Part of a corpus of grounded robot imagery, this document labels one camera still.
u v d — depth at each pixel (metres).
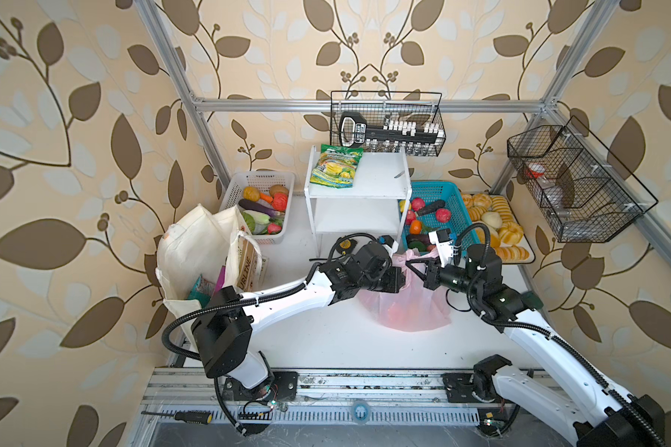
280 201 1.08
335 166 0.79
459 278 0.63
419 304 0.74
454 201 1.08
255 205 1.13
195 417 0.69
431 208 1.12
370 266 0.60
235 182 1.13
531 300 0.89
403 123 0.81
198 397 0.74
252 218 1.05
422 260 0.69
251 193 1.15
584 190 0.73
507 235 1.02
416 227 1.03
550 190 0.70
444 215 1.08
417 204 1.12
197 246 0.78
